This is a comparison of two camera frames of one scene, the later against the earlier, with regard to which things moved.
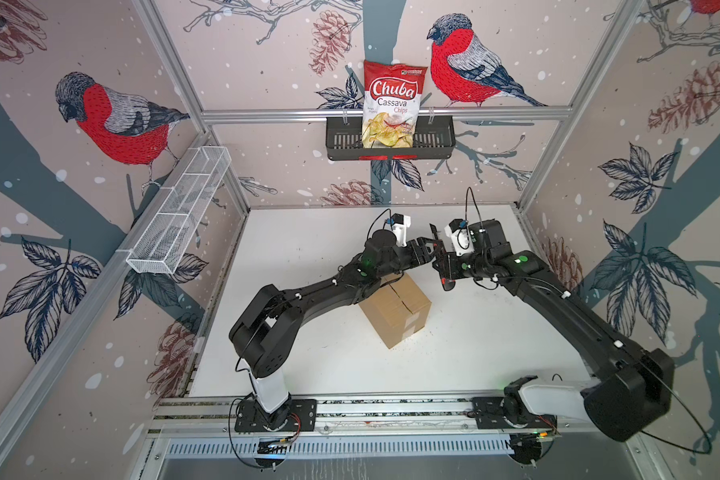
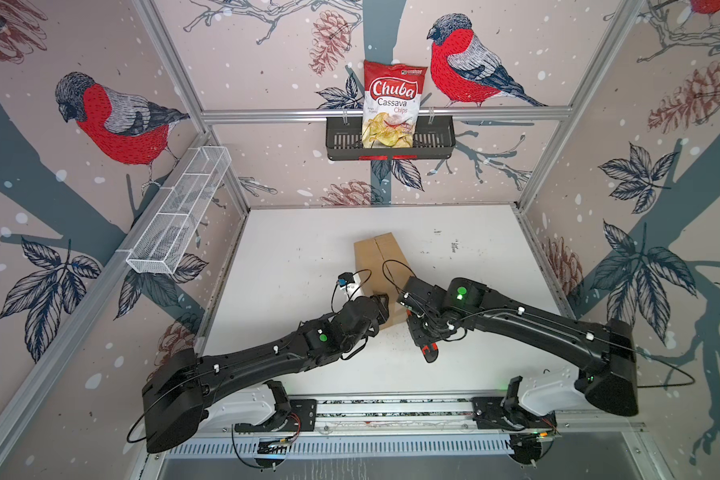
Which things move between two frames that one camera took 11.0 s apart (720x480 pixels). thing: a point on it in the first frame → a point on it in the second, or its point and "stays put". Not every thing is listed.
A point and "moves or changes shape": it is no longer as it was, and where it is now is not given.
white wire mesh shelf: x=166 y=237 stays put
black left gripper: x=422 y=258 → x=382 y=311
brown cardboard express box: x=397 y=310 moves or changes shape
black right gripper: x=447 y=273 → x=421 y=342
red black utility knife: x=444 y=260 → x=430 y=353
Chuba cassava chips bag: x=392 y=94 stays put
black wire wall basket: x=433 y=138 stays put
